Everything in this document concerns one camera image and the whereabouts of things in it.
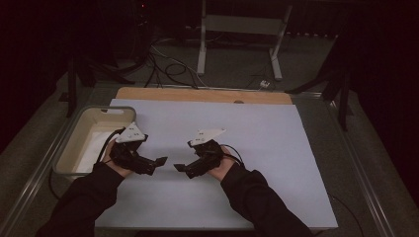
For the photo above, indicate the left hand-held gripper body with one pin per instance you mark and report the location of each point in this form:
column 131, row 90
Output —
column 130, row 148

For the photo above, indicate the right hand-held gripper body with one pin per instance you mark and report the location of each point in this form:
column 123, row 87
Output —
column 206, row 151

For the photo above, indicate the beige plastic bin grey rim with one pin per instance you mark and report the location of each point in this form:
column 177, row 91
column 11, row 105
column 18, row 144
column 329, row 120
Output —
column 82, row 138

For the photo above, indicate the person's left hand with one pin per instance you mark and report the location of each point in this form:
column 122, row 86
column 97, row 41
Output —
column 113, row 166

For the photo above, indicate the person's right hand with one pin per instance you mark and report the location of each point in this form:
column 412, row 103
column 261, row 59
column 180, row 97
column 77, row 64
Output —
column 225, row 168

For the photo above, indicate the wooden board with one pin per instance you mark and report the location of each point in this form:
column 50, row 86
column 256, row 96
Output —
column 197, row 95

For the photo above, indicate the light blue mat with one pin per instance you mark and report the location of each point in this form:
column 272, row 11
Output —
column 263, row 148

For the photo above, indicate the black tripod stand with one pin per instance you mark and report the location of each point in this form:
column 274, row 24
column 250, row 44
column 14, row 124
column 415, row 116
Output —
column 71, row 85
column 342, row 98

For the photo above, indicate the white power adapter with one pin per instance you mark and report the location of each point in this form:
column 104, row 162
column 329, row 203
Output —
column 264, row 84

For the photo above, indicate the dark equipment with red light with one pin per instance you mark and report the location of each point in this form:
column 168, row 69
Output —
column 142, row 19

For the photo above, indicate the grey metal stand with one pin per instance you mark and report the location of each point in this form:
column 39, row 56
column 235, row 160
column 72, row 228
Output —
column 242, row 24

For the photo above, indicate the aluminium frame rail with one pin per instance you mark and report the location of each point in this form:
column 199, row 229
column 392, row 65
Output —
column 36, row 164
column 359, row 171
column 296, row 94

